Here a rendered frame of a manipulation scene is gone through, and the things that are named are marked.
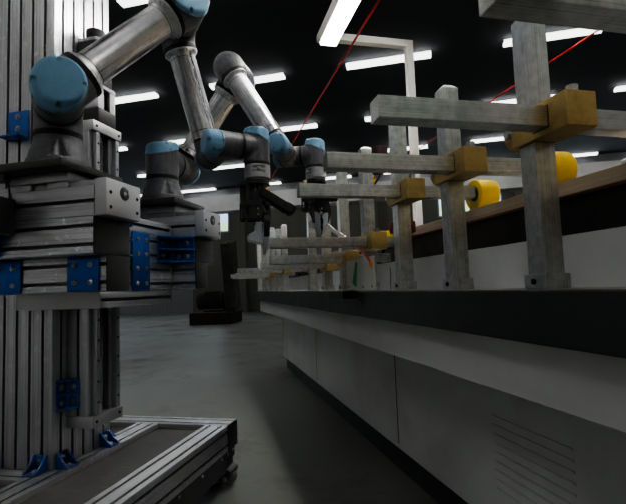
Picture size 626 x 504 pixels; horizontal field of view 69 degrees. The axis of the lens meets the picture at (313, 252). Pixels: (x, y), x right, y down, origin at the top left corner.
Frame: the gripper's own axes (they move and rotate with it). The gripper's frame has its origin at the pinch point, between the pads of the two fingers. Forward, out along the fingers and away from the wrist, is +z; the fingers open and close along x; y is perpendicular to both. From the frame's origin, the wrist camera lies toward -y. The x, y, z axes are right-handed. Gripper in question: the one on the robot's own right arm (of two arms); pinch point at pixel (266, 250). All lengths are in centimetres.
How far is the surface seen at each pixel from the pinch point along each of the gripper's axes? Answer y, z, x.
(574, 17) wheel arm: -12, -10, 100
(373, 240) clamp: -30.7, -1.9, 5.0
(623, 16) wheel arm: -16, -10, 101
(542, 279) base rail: -30, 11, 73
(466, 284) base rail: -33, 12, 48
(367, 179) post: -32.4, -21.8, -2.2
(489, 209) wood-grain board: -50, -6, 33
